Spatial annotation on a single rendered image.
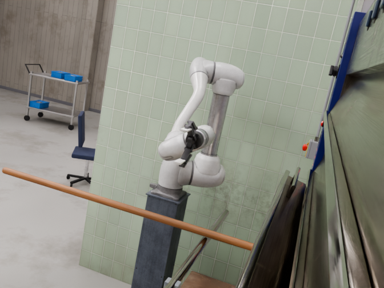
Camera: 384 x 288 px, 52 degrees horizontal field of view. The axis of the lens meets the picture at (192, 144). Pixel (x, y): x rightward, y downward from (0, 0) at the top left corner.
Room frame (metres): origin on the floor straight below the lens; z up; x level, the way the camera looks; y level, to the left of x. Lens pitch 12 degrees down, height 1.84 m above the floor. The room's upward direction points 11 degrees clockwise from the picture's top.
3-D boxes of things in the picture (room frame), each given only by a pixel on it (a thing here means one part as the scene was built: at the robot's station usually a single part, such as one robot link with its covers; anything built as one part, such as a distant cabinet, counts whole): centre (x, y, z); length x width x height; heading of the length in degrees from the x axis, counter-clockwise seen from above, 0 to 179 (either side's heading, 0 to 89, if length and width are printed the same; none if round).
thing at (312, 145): (2.26, -0.69, 1.46); 0.10 x 0.07 x 0.10; 164
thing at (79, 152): (4.86, 1.28, 0.44); 0.52 x 0.49 x 0.89; 82
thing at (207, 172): (2.37, -0.13, 1.46); 0.22 x 0.16 x 0.77; 101
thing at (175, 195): (2.34, 0.10, 1.03); 0.22 x 0.18 x 0.06; 75
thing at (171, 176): (2.34, 0.07, 1.17); 0.18 x 0.16 x 0.22; 101
